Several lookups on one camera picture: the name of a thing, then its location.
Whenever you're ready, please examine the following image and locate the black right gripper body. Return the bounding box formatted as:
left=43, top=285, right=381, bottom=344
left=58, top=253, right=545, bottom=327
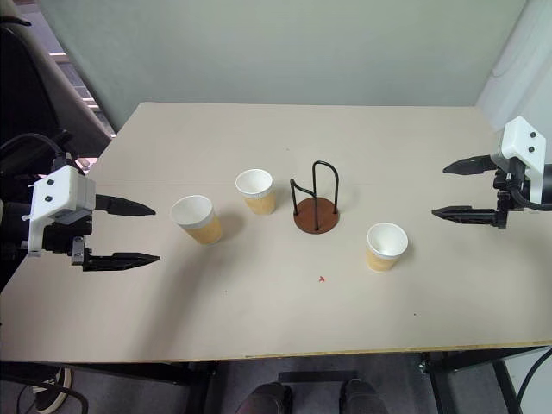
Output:
left=491, top=154, right=530, bottom=230

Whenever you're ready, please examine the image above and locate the black floor cable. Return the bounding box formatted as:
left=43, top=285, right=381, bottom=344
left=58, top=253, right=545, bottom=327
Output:
left=0, top=365, right=91, bottom=414

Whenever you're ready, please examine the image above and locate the brown cup holder stand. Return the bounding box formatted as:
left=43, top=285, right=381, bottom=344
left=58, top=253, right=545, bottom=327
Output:
left=289, top=160, right=341, bottom=235

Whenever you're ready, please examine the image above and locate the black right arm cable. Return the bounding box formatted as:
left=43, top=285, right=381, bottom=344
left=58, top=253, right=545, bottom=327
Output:
left=510, top=171, right=552, bottom=213

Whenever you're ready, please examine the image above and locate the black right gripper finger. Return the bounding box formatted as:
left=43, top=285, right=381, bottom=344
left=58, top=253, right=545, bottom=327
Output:
left=442, top=155, right=498, bottom=176
left=431, top=205, right=499, bottom=227

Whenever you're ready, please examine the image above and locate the black chair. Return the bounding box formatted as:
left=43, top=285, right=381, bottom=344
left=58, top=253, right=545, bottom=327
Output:
left=0, top=16, right=114, bottom=178

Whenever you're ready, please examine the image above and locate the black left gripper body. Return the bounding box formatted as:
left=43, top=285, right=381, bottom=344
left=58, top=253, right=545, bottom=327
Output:
left=41, top=210, right=97, bottom=272

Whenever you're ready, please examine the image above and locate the brown and white paper cup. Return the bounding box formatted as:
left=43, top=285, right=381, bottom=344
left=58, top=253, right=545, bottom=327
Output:
left=170, top=194, right=223, bottom=247
left=235, top=168, right=278, bottom=216
left=366, top=222, right=410, bottom=274

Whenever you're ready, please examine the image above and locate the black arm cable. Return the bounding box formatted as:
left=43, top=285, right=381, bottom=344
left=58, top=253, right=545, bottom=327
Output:
left=510, top=171, right=552, bottom=213
left=0, top=132, right=73, bottom=176

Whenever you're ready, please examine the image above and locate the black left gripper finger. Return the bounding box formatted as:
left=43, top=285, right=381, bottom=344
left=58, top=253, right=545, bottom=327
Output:
left=81, top=252, right=162, bottom=273
left=94, top=193, right=157, bottom=217

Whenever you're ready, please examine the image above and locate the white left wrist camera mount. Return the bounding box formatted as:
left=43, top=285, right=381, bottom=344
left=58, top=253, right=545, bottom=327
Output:
left=25, top=165, right=97, bottom=259

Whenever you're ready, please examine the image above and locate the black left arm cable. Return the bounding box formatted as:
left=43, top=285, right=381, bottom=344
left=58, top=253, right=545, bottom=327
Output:
left=0, top=132, right=73, bottom=176

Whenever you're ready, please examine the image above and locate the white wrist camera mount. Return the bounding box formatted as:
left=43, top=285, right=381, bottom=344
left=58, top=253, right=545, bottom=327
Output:
left=491, top=116, right=549, bottom=204
left=25, top=165, right=97, bottom=259

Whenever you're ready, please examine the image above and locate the dark rounded shape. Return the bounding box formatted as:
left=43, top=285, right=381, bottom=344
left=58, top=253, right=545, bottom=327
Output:
left=339, top=378, right=381, bottom=414
left=238, top=379, right=295, bottom=414

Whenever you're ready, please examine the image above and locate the black hanging cable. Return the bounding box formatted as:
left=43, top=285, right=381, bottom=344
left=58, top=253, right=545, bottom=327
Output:
left=516, top=344, right=552, bottom=414

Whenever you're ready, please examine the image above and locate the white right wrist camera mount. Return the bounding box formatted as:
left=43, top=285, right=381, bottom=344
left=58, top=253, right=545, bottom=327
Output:
left=491, top=116, right=549, bottom=204

